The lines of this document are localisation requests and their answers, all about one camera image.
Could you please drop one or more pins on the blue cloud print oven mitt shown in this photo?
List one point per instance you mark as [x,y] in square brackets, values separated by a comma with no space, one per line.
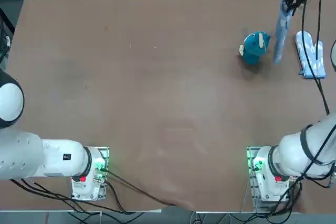
[299,48]
[281,37]

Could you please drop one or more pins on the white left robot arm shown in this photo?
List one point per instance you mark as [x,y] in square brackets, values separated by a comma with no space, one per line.
[57,158]

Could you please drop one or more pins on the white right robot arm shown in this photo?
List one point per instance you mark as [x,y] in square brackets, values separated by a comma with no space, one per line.
[288,158]

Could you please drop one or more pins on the small blue plush doll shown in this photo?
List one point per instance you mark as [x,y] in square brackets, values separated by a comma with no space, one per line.
[253,48]

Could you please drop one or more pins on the black frame bar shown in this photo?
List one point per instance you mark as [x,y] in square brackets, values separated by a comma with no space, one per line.
[8,20]

